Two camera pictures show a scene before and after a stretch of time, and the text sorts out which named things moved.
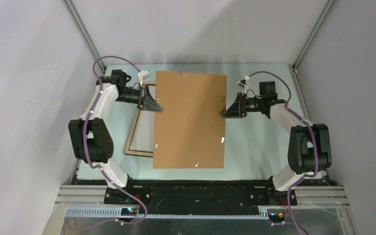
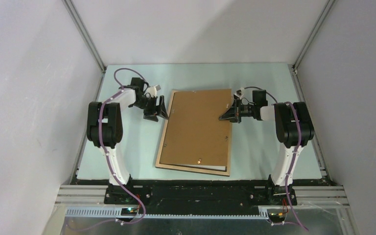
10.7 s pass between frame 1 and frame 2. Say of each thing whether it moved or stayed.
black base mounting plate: stayed
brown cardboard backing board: moved
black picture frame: moved
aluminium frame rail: stayed
